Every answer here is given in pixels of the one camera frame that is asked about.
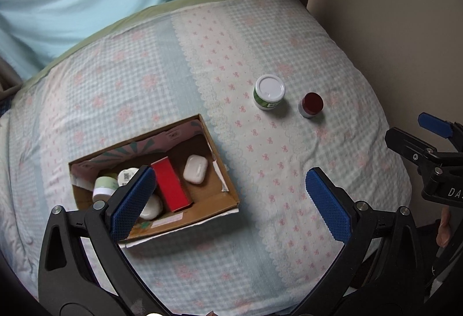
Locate small pale green jar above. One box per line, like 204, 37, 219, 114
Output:
92, 176, 119, 203

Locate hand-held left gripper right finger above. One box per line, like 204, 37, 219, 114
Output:
304, 167, 425, 313

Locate cardboard box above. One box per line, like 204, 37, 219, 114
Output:
69, 114, 240, 249

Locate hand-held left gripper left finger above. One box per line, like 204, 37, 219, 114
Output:
38, 165, 160, 313

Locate dark blue cloth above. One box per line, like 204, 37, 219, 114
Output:
0, 95, 19, 116

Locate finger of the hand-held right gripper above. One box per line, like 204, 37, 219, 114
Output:
384, 127, 463, 198
418, 112, 463, 150

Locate white earbuds case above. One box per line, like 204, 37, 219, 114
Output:
183, 154, 207, 184

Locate person's right hand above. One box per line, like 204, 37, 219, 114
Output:
436, 209, 453, 248

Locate white pill bottle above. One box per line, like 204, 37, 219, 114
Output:
117, 167, 142, 188

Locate white lid green label jar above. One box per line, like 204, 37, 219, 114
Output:
253, 75, 286, 111

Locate red rectangular box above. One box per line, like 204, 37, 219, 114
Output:
151, 157, 192, 212

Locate round white jar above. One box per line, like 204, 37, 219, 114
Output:
139, 193, 162, 220

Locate small red cap jar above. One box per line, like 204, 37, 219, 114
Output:
298, 93, 324, 119

